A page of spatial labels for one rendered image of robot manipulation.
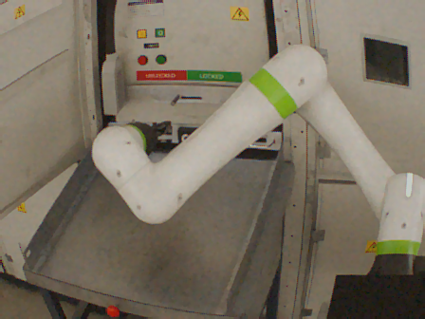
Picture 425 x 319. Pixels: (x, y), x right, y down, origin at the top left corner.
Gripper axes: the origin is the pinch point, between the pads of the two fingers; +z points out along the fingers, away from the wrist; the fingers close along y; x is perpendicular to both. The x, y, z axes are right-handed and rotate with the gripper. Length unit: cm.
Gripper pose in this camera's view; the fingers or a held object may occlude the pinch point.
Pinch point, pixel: (164, 128)
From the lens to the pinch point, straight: 170.9
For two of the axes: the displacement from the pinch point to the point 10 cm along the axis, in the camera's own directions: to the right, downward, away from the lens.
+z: 2.5, -1.8, 9.5
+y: 9.7, 0.7, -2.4
